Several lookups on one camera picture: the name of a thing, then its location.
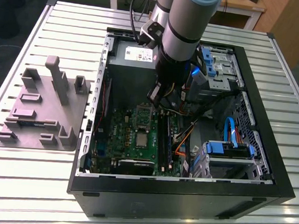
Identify hard disk in blue carrier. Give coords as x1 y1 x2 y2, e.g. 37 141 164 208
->
204 140 256 161

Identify grey power supply unit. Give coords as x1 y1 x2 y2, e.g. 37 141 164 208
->
104 39 161 105

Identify CPU socket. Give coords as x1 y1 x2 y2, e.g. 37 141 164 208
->
134 132 151 150

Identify wooden cabinet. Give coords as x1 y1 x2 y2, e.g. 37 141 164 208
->
252 0 299 69

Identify RAM stick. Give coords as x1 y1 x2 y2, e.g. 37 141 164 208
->
160 112 178 168

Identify wooden desk, white legs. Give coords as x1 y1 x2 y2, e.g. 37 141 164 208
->
104 0 268 32

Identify blue plastic drive latch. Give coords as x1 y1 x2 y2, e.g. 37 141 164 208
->
199 47 219 78

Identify red wire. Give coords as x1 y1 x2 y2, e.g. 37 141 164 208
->
228 127 244 148

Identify grey plastic parts rack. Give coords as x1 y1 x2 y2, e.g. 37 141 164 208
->
0 52 94 154

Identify CPU with silver top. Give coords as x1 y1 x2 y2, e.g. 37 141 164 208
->
135 134 150 147

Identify black wire bundle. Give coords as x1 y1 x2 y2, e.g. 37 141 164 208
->
173 85 245 147

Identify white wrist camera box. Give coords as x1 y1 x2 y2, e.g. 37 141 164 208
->
189 44 211 86

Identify blue wire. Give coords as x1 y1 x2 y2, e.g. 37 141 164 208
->
223 117 242 149

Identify grey metal disk bay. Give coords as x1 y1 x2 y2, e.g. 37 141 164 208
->
192 139 276 183

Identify black PC case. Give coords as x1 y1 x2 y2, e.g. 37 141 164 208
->
65 25 299 224

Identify grey metal drive cage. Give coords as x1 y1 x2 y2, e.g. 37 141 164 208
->
186 45 247 106

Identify metal socket cover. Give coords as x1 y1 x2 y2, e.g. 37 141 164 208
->
134 103 155 132

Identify orange wire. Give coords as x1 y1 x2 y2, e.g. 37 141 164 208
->
174 134 189 159

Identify black RAM slot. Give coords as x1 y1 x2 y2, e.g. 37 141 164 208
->
153 111 167 170

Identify green motherboard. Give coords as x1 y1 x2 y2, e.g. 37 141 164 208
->
88 104 188 179

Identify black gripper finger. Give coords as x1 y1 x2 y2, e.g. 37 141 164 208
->
145 80 165 110

